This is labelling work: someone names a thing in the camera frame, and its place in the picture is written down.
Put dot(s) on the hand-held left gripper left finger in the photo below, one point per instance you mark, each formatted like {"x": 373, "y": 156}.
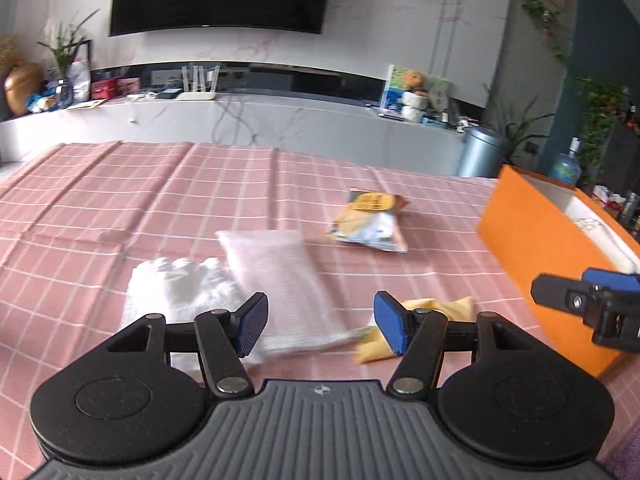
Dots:
{"x": 252, "y": 322}

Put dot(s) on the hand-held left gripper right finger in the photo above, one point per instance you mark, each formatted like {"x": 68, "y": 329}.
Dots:
{"x": 390, "y": 322}

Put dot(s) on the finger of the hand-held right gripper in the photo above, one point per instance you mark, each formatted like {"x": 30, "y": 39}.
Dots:
{"x": 612, "y": 280}
{"x": 560, "y": 292}

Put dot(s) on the white mesh bag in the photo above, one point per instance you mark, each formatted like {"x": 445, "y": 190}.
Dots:
{"x": 285, "y": 280}

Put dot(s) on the orange cardboard box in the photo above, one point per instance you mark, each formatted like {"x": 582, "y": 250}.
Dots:
{"x": 525, "y": 240}

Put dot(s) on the yellow cloth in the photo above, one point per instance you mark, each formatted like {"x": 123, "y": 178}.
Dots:
{"x": 450, "y": 310}

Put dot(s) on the white crumpled diaper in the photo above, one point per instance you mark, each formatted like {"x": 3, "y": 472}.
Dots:
{"x": 170, "y": 290}

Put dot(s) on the snack packet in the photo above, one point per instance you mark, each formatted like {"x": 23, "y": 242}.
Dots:
{"x": 370, "y": 225}

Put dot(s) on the blue water bottle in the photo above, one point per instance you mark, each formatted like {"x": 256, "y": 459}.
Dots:
{"x": 566, "y": 167}

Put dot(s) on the pink checked tablecloth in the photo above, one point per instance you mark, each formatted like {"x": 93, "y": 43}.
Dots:
{"x": 150, "y": 200}

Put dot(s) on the grey metal tin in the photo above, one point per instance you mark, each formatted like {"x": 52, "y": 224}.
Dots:
{"x": 480, "y": 152}

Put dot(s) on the long leaf potted plant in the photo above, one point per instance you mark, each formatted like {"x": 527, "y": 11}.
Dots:
{"x": 515, "y": 132}

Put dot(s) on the hanging ivy plant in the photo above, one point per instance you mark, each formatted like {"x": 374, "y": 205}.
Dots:
{"x": 600, "y": 110}

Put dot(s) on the white marble tv console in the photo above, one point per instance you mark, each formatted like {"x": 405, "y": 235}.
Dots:
{"x": 310, "y": 125}

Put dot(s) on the painted picture board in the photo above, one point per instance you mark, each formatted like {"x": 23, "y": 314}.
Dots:
{"x": 390, "y": 92}

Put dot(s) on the white router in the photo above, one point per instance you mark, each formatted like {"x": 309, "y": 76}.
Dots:
{"x": 197, "y": 94}

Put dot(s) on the brown teddy bear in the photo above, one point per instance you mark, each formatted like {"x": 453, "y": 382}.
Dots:
{"x": 416, "y": 80}

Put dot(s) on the red box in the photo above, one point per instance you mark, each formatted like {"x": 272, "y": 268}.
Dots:
{"x": 104, "y": 89}

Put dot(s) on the plant in glass vase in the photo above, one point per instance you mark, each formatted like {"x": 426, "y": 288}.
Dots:
{"x": 64, "y": 87}

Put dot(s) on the blue snack bag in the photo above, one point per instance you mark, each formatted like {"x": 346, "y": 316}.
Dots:
{"x": 44, "y": 103}

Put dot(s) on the brown round pot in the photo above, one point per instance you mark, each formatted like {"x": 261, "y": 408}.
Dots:
{"x": 22, "y": 87}

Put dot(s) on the small photo frame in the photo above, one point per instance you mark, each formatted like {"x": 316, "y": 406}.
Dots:
{"x": 128, "y": 87}

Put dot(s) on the wall vine plant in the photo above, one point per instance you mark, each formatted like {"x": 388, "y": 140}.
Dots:
{"x": 542, "y": 17}

